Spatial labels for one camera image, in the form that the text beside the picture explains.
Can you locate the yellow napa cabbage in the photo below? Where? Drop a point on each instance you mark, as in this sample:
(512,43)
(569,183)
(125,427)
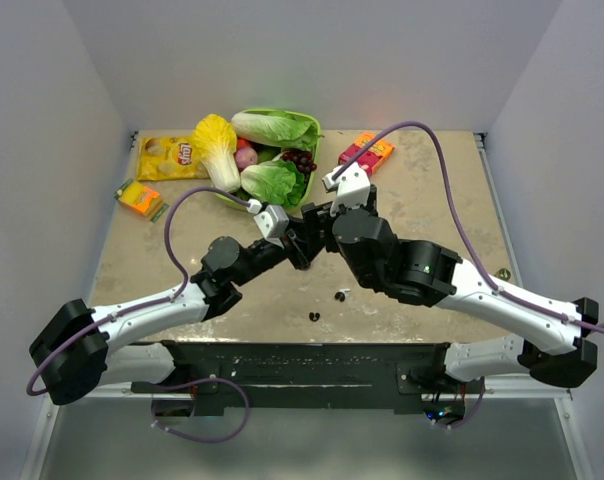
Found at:
(214,142)

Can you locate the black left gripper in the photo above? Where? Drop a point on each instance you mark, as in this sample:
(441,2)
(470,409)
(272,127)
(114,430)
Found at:
(295,246)

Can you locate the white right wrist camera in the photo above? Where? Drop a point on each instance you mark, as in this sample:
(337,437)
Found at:
(351,188)

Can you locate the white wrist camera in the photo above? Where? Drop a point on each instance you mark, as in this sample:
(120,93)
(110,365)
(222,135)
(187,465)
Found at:
(351,188)
(271,220)

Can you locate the red tomato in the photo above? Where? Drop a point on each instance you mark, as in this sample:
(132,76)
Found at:
(243,143)

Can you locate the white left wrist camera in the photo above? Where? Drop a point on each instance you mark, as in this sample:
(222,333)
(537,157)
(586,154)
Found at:
(271,220)

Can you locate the green lettuce back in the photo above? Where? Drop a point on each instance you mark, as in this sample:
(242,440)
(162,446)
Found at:
(277,128)

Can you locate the green plastic bowl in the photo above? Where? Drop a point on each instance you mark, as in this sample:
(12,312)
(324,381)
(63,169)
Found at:
(269,153)

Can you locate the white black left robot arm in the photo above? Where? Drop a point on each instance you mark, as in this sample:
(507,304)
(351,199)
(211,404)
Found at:
(72,352)

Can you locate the red onion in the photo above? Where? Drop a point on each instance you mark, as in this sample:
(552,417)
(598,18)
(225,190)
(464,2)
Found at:
(245,157)

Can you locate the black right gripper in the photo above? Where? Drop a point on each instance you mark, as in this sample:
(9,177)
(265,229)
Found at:
(319,212)

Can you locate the orange green sponge pack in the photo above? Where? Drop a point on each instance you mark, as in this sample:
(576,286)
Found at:
(141,199)

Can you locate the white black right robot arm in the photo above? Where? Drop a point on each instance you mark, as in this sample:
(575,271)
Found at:
(544,338)

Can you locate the yellow Lays chips bag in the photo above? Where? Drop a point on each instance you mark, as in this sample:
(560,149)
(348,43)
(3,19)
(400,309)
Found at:
(168,158)

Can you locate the green glass bottle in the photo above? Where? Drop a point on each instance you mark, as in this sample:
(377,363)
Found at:
(504,274)

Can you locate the pink orange snack box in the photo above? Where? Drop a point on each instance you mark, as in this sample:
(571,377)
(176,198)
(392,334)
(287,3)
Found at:
(373,158)

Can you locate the green lettuce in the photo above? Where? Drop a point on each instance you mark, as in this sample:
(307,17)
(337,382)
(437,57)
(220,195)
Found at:
(275,182)
(277,128)

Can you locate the green lettuce front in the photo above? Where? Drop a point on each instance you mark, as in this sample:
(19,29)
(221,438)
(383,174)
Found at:
(275,182)

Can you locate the dark red grapes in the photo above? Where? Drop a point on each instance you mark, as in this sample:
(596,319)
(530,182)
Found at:
(302,160)

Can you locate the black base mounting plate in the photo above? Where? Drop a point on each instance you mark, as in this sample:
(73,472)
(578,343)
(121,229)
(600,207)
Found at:
(403,378)

